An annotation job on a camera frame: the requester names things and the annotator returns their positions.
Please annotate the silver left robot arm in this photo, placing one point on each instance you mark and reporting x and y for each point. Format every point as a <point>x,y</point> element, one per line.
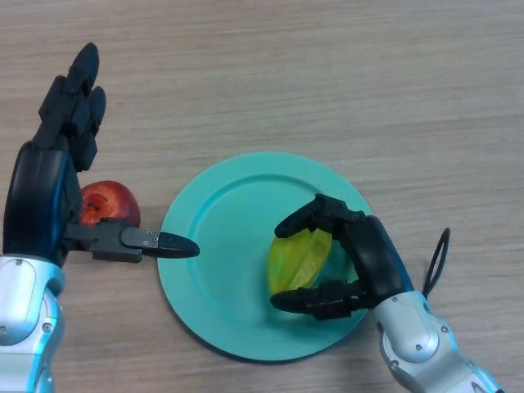
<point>24,315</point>

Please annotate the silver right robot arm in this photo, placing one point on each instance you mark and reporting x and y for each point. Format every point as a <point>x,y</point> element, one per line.
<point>413,331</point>

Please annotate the yellow starfruit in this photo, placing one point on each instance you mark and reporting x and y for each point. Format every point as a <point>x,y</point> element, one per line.
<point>296,262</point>

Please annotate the red apple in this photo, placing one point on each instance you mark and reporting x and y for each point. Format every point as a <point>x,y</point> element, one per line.
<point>116,200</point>

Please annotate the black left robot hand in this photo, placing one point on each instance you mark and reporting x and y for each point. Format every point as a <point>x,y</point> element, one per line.
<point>37,200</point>

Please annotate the green round plate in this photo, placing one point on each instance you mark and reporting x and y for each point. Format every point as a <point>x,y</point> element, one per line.
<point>229,294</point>

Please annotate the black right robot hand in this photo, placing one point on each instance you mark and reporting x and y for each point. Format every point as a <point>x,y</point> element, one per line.
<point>374,254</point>

